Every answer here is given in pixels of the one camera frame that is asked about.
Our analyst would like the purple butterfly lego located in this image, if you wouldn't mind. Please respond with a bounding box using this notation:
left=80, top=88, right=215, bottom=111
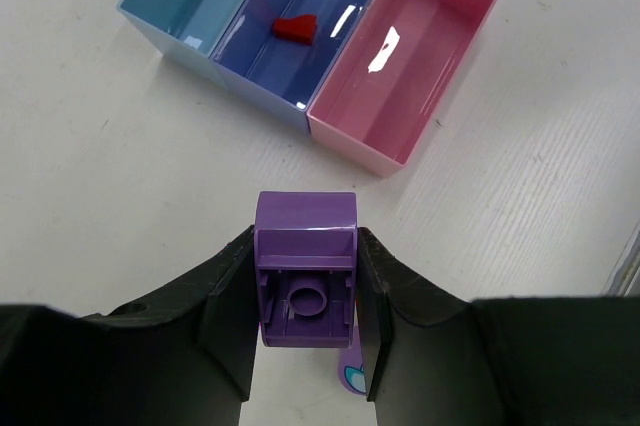
left=253, top=191, right=358, bottom=348

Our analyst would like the purple lego with paw print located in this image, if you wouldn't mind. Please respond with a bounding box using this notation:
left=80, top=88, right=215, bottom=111
left=337, top=344, right=366, bottom=396

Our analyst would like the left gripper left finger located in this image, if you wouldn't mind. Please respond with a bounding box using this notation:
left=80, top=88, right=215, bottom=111
left=1, top=230, right=258, bottom=425

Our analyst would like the small red lego slope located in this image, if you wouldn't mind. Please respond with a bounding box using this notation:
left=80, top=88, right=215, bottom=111
left=271, top=14, right=318, bottom=46

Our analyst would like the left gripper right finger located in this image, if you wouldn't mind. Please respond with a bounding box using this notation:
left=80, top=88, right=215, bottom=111
left=356, top=228, right=639, bottom=425

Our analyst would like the pink container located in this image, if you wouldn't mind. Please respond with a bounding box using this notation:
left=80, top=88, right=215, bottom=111
left=308, top=0, right=496, bottom=177

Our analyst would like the metal rail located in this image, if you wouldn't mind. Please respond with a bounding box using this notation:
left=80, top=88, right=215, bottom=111
left=603, top=225, right=640, bottom=296

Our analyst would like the dark blue container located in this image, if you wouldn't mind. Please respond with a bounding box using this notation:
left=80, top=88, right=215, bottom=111
left=212, top=0, right=370, bottom=132

